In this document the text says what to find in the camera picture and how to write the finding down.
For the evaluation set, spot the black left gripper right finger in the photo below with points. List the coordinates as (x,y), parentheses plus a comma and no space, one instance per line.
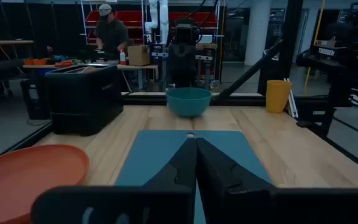
(216,174)

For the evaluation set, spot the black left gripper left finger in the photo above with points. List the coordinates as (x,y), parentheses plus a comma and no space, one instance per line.
(179,171)

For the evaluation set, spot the teal bowl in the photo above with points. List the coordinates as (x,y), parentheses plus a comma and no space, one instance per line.
(188,102)

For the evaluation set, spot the yellow cup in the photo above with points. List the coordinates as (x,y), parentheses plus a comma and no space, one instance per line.
(278,96)

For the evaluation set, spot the orange plate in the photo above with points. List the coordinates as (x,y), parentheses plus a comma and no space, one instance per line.
(26,180)

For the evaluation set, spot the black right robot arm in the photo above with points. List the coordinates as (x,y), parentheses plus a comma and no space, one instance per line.
(181,67)

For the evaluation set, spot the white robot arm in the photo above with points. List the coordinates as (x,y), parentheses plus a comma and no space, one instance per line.
(160,18)

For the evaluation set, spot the red storage bin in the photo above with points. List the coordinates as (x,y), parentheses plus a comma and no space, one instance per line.
(129,18)
(197,19)

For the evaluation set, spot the blue placemat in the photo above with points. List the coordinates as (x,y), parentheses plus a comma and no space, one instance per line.
(154,155)

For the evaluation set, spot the cardboard box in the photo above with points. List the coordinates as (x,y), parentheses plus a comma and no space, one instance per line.
(138,55)

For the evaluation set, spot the white bottle red cap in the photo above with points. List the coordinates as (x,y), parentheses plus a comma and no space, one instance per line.
(122,58)

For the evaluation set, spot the white round pillar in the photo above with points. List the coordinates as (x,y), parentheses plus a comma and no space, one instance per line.
(258,31)

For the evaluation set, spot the person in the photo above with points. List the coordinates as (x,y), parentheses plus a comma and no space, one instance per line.
(111,34)

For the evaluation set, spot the white metal shelf rack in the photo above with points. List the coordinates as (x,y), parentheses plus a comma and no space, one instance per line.
(82,21)

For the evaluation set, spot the white flat strips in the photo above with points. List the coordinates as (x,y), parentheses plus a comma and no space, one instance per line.
(291,101)

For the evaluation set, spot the black toaster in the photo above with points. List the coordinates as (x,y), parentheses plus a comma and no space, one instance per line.
(82,102)

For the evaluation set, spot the orange tray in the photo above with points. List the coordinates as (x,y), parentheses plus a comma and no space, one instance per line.
(39,62)

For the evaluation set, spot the neighbouring black Trossen robot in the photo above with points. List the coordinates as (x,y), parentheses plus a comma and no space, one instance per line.
(337,62)

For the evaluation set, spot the black frame post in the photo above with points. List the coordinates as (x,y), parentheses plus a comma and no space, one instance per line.
(291,40)

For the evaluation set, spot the wooden wall shelf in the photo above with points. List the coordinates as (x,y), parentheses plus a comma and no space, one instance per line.
(5,42)

